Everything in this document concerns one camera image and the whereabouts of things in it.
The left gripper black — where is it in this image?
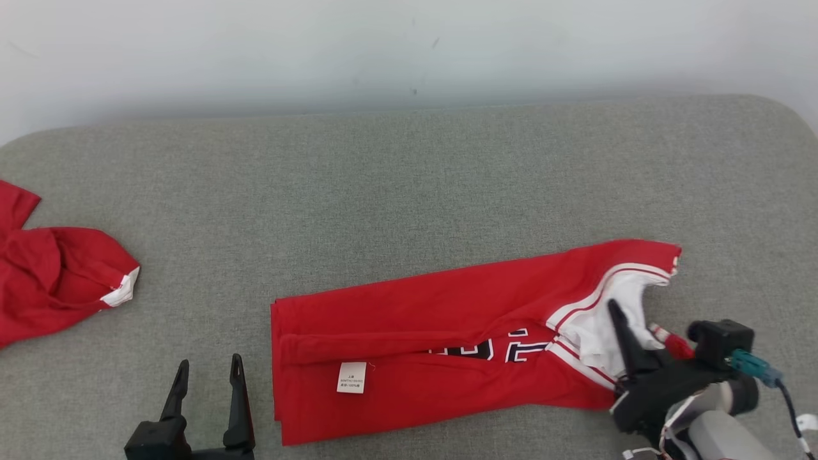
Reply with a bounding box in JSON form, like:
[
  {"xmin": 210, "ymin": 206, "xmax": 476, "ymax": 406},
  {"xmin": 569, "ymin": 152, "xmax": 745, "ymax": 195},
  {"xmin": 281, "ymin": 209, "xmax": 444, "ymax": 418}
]
[{"xmin": 160, "ymin": 353, "xmax": 256, "ymax": 460}]

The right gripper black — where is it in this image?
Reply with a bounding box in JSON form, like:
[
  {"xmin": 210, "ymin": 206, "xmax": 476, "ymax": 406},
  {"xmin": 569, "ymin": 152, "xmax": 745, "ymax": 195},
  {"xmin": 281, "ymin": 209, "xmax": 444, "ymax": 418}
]
[{"xmin": 607, "ymin": 299, "xmax": 729, "ymax": 441}]

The red basketball shorts white hem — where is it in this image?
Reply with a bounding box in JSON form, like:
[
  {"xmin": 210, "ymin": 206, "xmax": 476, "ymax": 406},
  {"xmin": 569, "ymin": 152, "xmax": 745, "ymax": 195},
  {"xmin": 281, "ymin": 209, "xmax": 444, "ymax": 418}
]
[{"xmin": 0, "ymin": 180, "xmax": 141, "ymax": 349}]

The red basketball jersey white trim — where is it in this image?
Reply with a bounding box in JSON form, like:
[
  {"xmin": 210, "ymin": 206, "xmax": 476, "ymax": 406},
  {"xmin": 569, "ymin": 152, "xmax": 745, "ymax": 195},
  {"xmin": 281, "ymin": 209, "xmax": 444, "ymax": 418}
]
[{"xmin": 270, "ymin": 240, "xmax": 695, "ymax": 446}]

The grey fabric sofa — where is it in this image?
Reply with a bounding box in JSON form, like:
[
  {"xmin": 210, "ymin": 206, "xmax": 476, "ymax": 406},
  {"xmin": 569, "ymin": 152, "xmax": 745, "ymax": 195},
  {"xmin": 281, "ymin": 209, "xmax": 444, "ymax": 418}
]
[{"xmin": 0, "ymin": 95, "xmax": 818, "ymax": 460}]

